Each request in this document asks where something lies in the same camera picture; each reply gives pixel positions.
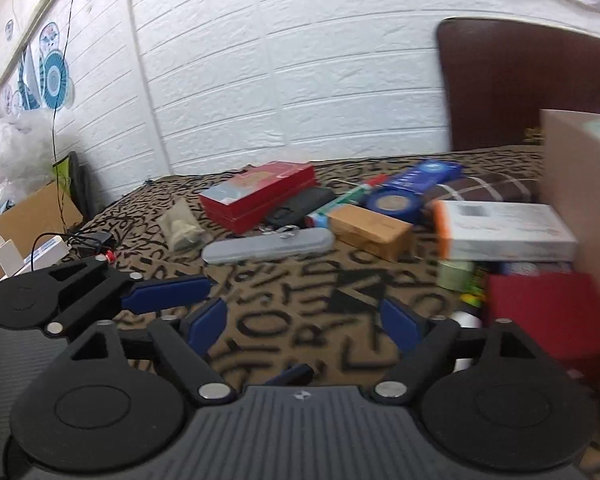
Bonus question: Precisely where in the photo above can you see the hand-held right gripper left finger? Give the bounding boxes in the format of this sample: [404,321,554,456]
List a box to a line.
[55,297,237,405]

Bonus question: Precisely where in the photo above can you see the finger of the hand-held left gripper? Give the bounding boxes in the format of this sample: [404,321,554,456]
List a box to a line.
[44,258,214,337]
[262,364,315,387]

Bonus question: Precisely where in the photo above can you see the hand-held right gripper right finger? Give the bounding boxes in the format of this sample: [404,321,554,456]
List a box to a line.
[370,297,537,405]

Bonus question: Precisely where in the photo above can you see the grey oblong case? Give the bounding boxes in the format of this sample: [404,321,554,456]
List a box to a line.
[201,227,336,266]

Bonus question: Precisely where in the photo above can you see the cardboard box container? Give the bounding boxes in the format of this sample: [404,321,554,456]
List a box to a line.
[539,109,600,441]

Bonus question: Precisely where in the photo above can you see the letter printed blanket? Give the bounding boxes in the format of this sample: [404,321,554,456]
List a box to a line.
[67,145,600,466]

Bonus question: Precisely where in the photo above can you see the green box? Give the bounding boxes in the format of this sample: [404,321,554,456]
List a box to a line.
[437,259,477,292]

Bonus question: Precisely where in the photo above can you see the open cardboard box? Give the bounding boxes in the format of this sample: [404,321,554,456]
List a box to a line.
[0,180,84,281]

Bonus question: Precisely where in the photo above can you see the black power adapter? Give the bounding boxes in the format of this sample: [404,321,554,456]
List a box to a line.
[74,232,115,257]

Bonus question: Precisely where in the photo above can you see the gold box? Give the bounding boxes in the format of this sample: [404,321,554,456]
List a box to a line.
[327,204,414,262]

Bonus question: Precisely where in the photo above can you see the blue tape roll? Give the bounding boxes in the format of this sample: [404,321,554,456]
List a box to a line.
[364,185,427,224]

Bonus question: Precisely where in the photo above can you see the green bag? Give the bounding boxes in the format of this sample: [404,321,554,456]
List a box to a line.
[51,152,83,213]

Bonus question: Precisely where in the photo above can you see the long red box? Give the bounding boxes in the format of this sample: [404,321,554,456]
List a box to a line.
[199,161,317,234]

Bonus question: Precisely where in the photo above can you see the white green marker pen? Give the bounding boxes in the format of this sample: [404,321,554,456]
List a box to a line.
[305,184,372,228]

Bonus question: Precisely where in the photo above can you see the white orange box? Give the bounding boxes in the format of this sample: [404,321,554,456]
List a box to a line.
[432,200,579,262]

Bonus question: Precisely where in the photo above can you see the square red box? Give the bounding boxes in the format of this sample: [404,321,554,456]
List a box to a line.
[484,272,600,383]

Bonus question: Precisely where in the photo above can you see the dark patterned box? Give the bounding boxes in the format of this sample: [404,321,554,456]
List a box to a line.
[497,259,577,277]

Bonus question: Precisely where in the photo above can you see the black pouch with keyring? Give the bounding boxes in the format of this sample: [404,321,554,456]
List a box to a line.
[264,187,337,229]

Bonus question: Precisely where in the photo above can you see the white plastic bag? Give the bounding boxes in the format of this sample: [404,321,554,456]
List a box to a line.
[0,109,57,206]

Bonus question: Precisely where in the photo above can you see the blue box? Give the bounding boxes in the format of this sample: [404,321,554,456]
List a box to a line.
[380,159,467,196]

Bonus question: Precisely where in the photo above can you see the brown plaid pouch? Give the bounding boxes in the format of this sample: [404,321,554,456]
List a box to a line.
[424,174,537,206]

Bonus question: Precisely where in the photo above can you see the brown chair back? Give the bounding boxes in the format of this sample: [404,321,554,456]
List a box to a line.
[436,17,600,152]

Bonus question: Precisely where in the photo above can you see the blue wall decals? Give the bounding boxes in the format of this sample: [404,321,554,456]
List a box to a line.
[0,19,76,117]

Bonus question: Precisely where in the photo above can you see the black hanging cable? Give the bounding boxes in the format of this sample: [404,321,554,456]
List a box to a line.
[49,0,80,241]

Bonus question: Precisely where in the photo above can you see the wooden wall frame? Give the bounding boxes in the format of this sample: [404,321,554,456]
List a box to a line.
[0,0,90,98]

